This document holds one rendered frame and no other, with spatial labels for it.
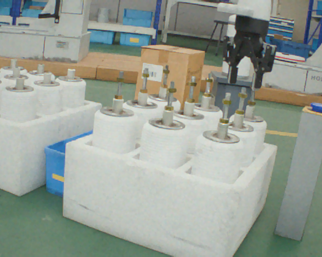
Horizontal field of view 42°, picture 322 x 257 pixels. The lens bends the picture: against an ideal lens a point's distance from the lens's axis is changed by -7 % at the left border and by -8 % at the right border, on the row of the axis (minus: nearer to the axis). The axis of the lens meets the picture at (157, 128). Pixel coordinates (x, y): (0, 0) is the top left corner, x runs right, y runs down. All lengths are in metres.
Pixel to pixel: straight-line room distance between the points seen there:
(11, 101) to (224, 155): 0.54
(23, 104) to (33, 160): 0.14
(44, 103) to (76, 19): 1.83
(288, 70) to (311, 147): 2.07
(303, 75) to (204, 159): 2.30
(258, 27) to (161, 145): 0.32
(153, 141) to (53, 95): 0.40
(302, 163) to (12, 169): 0.69
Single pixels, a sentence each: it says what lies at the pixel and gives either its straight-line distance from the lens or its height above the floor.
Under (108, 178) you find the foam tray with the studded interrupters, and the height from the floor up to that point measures 0.13.
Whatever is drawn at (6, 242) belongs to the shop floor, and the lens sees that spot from 0.93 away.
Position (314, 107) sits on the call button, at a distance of 1.02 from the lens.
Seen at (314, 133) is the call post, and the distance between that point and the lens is 1.01.
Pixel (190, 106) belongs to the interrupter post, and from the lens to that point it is 1.02.
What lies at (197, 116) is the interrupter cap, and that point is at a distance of 1.02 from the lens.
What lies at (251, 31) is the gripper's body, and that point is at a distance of 0.94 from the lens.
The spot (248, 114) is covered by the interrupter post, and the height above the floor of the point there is 0.26.
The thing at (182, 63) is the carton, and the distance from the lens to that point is 2.06.
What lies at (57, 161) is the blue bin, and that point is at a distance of 1.11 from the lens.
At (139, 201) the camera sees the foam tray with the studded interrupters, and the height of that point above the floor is 0.10.
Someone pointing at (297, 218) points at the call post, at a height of 0.06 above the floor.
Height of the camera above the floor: 0.48
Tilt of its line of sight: 15 degrees down
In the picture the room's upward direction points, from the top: 7 degrees clockwise
